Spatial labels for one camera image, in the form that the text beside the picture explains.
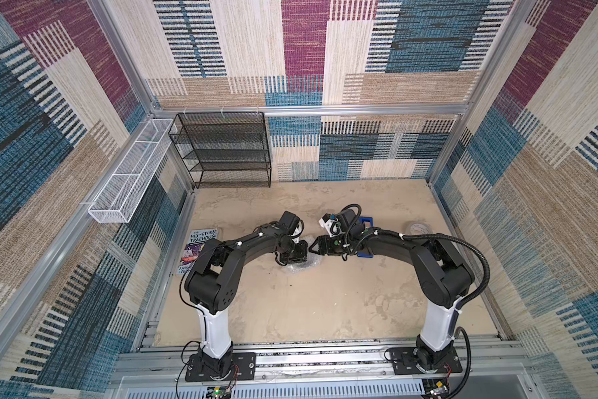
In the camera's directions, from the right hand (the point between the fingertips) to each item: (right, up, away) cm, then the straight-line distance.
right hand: (319, 251), depth 93 cm
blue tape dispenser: (+20, +11, +5) cm, 23 cm away
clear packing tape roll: (+41, +8, +9) cm, 43 cm away
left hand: (-4, -3, 0) cm, 5 cm away
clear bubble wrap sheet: (-3, -3, -3) cm, 5 cm away
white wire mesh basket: (-58, +19, -22) cm, 65 cm away
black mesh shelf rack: (-40, +41, +16) cm, 60 cm away
